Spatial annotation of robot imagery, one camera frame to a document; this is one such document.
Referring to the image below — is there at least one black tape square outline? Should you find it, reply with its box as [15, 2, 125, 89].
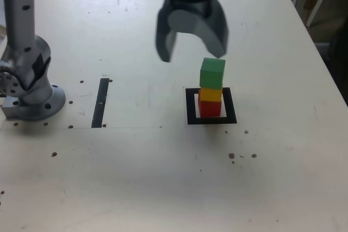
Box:
[185, 87, 238, 126]

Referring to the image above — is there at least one green cube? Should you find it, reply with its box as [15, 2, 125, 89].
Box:
[199, 57, 226, 90]

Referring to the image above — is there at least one black tape strip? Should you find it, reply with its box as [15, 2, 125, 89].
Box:
[91, 78, 109, 129]

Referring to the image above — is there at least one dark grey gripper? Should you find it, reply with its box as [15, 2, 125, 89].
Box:
[155, 0, 229, 64]

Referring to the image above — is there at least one yellow cube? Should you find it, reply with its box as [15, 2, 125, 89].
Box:
[198, 87, 223, 103]

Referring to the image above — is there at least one red cube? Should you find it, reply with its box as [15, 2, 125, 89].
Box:
[197, 98, 222, 118]

